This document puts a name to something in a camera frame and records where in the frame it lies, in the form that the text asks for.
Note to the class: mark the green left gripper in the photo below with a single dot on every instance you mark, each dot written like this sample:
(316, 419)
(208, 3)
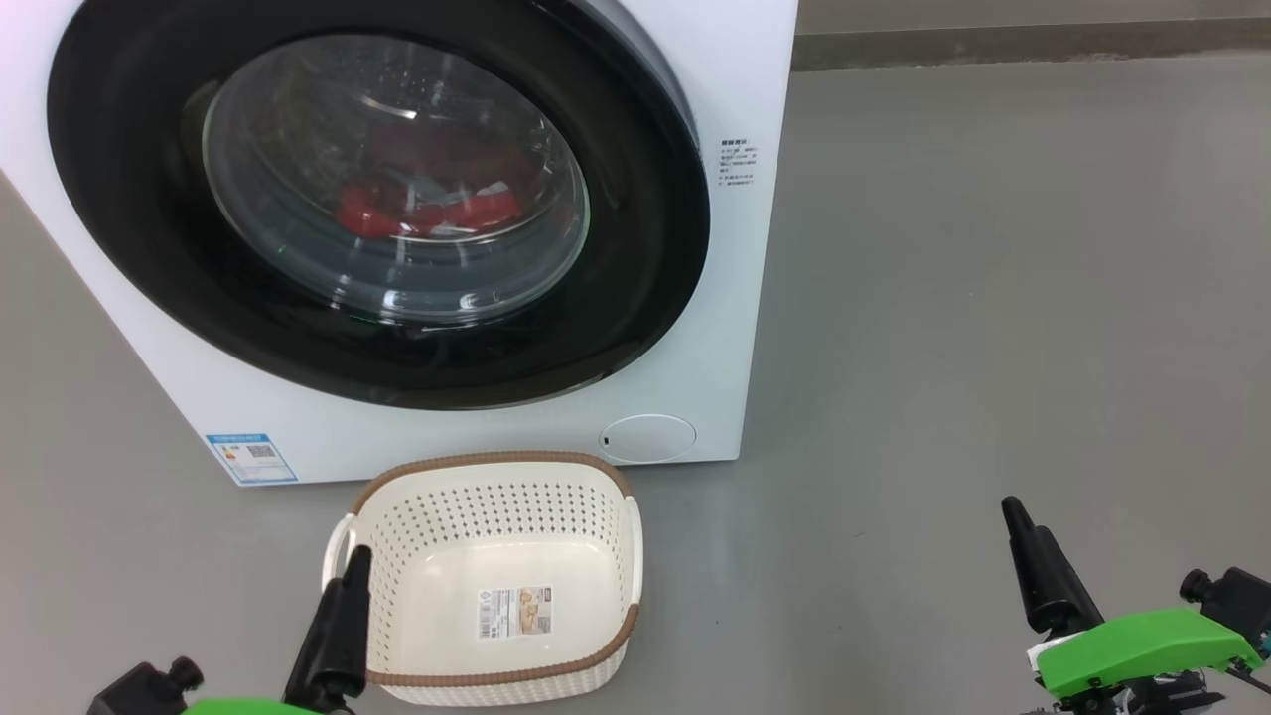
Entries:
(248, 708)

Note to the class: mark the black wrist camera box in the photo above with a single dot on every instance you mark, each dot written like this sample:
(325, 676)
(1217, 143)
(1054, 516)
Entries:
(134, 690)
(1236, 596)

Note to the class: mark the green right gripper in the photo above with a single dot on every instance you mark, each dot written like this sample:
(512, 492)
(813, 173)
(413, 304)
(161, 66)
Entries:
(1142, 641)

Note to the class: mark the printed instruction label sticker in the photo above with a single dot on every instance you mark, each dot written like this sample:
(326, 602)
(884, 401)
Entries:
(514, 612)

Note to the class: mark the blue energy label sticker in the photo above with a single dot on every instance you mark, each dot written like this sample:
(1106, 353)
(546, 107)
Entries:
(250, 459)

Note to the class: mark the cream basket with brown rim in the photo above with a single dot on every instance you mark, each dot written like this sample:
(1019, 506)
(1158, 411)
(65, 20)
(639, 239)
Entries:
(586, 516)

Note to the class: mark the round white filter cover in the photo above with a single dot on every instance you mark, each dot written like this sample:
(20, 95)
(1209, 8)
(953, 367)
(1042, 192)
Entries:
(647, 439)

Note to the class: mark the washing machine door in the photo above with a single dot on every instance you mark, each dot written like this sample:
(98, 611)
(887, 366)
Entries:
(129, 199)

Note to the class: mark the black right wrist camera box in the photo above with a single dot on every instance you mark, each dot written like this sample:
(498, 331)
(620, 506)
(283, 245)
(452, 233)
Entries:
(1236, 596)

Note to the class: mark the red and white garment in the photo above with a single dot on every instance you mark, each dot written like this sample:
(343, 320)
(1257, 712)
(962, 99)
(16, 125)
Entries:
(477, 209)

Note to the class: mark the white front-load washing machine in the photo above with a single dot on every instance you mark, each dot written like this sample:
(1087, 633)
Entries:
(695, 328)

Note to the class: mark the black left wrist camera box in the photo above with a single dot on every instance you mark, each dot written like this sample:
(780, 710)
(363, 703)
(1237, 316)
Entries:
(134, 690)

